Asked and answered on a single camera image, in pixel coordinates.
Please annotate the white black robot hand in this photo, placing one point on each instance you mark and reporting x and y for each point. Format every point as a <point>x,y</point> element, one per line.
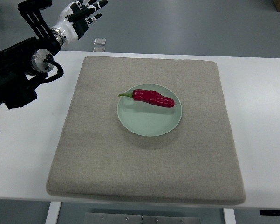
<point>74,21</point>

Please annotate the red chili pepper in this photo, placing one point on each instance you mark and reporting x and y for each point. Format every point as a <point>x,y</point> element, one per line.
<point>151,97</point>

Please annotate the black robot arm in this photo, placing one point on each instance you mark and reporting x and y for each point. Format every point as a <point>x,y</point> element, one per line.
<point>26,65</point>

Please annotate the light green plate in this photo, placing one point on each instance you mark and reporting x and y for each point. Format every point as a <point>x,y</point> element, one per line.
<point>149,120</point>

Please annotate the beige fabric mat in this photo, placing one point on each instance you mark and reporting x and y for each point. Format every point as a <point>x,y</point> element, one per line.
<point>98,158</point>

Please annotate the white table leg left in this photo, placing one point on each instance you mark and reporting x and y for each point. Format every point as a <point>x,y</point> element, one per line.
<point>53,213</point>

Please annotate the white table leg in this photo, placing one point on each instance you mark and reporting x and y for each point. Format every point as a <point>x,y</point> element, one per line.
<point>53,213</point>
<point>229,216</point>

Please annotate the white table leg right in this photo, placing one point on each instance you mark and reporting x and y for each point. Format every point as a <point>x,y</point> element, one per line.
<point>229,216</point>

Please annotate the black table control panel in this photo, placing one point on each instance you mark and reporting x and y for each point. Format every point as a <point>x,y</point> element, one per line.
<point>270,213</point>

